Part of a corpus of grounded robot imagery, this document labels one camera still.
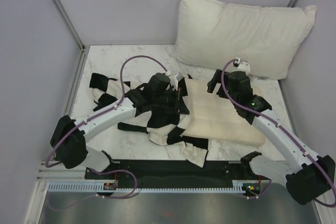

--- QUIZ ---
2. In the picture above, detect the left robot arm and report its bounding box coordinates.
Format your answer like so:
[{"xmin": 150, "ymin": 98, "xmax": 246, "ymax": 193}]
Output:
[{"xmin": 50, "ymin": 72, "xmax": 190, "ymax": 179}]

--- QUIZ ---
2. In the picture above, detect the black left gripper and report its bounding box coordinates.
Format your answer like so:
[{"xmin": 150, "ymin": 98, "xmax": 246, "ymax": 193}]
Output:
[{"xmin": 153, "ymin": 88, "xmax": 189, "ymax": 115}]

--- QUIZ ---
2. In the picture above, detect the black white checkered pillowcase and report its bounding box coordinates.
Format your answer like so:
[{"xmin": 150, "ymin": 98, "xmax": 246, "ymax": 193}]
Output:
[{"xmin": 89, "ymin": 73, "xmax": 208, "ymax": 167}]

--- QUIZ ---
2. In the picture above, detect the white slotted cable duct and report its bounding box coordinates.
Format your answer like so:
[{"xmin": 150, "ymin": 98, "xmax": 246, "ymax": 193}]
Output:
[{"xmin": 47, "ymin": 182, "xmax": 245, "ymax": 194}]

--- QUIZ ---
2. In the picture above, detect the cream quilted pillow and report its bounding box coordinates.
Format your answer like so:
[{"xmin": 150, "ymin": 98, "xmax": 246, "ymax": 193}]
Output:
[{"xmin": 184, "ymin": 79, "xmax": 266, "ymax": 146}]

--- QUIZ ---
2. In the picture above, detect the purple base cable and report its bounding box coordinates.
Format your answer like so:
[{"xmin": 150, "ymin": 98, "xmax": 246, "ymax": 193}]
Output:
[
  {"xmin": 241, "ymin": 173, "xmax": 272, "ymax": 200},
  {"xmin": 97, "ymin": 167, "xmax": 141, "ymax": 200}
]

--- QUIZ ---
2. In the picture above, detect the large white pillow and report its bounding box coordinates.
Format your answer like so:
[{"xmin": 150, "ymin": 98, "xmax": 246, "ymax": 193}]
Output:
[{"xmin": 174, "ymin": 0, "xmax": 317, "ymax": 80}]

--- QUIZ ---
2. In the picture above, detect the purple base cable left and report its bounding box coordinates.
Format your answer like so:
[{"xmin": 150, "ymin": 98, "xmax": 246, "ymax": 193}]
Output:
[{"xmin": 97, "ymin": 167, "xmax": 141, "ymax": 200}]

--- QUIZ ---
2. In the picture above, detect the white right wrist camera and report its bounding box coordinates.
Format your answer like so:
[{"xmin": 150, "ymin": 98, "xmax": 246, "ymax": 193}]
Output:
[{"xmin": 233, "ymin": 58, "xmax": 250, "ymax": 74}]

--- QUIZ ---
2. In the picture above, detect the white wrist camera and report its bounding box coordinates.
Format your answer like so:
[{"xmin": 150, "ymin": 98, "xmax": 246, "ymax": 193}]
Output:
[
  {"xmin": 165, "ymin": 71, "xmax": 184, "ymax": 86},
  {"xmin": 233, "ymin": 58, "xmax": 250, "ymax": 74}
]

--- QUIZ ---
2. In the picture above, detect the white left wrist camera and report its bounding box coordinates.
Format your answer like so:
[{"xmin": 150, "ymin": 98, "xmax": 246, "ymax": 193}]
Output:
[{"xmin": 165, "ymin": 71, "xmax": 184, "ymax": 86}]

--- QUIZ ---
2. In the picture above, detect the aluminium frame post left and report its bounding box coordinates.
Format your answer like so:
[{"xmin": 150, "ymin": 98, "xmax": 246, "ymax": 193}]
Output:
[{"xmin": 52, "ymin": 0, "xmax": 86, "ymax": 52}]

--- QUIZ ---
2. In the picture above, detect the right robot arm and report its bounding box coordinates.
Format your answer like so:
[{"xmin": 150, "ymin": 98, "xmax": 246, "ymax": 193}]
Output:
[{"xmin": 207, "ymin": 69, "xmax": 335, "ymax": 205}]

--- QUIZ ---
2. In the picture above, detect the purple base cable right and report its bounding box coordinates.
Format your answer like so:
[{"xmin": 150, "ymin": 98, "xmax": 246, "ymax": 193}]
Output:
[{"xmin": 241, "ymin": 173, "xmax": 272, "ymax": 200}]

